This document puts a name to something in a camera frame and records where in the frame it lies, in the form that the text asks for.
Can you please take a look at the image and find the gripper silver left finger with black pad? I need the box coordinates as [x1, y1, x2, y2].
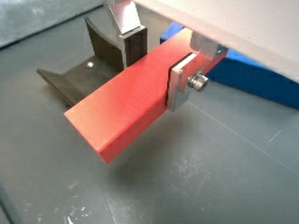
[102, 0, 146, 67]

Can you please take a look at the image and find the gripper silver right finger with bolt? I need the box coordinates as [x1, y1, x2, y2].
[165, 31, 228, 111]

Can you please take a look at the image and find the red rectangular block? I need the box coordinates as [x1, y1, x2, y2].
[62, 28, 228, 165]

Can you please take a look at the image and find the blue foam shape board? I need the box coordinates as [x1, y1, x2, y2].
[158, 21, 299, 110]

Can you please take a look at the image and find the black curved fixture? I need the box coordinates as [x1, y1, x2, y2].
[37, 17, 124, 107]

